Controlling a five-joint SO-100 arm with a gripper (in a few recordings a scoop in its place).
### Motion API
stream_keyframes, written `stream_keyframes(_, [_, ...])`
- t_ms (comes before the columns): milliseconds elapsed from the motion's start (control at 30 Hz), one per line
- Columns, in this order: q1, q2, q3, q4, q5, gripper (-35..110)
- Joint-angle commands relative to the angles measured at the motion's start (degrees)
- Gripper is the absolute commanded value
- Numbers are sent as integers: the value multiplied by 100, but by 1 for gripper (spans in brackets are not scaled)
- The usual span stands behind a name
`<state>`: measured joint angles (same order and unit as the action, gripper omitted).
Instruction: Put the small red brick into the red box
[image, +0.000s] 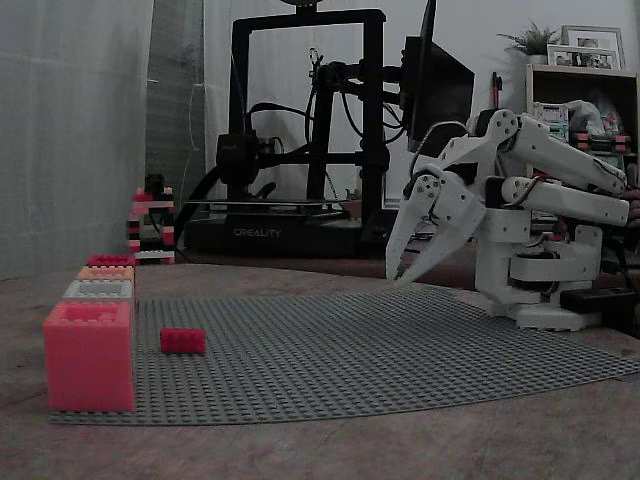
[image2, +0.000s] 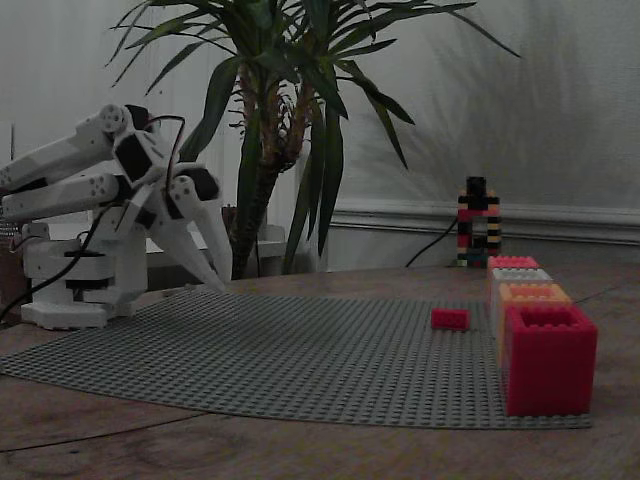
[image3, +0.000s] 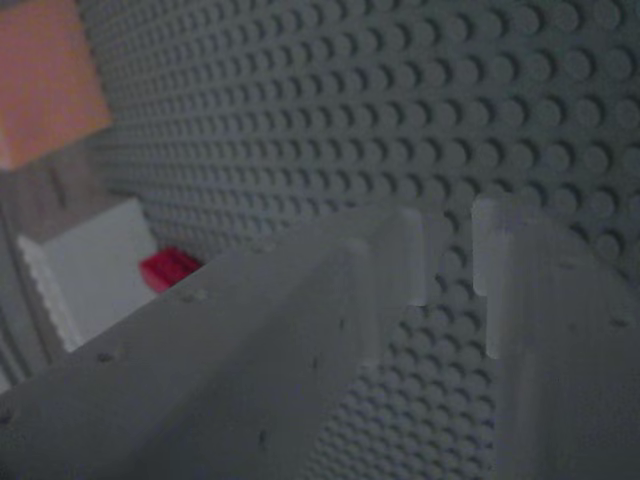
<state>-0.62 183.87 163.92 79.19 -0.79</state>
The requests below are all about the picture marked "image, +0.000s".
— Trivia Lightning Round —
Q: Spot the red Lego brick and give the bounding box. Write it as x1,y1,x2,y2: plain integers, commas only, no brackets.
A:
159,327,208,356

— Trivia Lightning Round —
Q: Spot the grey Lego baseplate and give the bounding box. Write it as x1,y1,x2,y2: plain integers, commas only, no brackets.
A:
48,284,640,427

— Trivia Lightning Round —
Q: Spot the red lego block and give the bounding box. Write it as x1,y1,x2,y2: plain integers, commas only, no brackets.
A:
86,253,137,268

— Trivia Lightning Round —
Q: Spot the orange lego block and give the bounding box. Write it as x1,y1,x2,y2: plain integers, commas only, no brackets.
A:
75,265,137,283

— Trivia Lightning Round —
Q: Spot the grey lego block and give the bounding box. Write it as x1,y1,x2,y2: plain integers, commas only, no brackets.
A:
61,279,137,304

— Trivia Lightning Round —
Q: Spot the large pink lego block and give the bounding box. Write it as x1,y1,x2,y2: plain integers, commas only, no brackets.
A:
43,300,138,414

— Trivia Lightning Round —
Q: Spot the black computer monitor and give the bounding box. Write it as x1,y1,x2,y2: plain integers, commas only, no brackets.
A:
401,0,477,154

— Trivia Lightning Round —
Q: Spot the small potted green plant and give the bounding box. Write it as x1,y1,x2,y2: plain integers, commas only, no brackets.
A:
496,18,562,66

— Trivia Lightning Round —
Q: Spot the wooden shelf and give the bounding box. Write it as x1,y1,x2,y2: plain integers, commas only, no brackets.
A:
524,63,640,171

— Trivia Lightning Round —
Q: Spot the black Creality 3D printer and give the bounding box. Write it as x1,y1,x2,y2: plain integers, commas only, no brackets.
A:
181,6,392,260

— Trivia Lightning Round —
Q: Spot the white sheer curtain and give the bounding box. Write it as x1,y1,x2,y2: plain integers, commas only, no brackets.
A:
0,0,207,282

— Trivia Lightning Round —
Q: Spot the small white photo frame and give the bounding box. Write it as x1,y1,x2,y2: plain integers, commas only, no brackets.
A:
545,43,620,70

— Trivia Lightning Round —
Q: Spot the large white photo frame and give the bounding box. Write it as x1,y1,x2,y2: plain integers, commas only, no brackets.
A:
561,24,627,70

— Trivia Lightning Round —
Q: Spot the striped Lego camera tower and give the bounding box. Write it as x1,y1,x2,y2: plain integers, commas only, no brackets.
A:
126,173,177,266

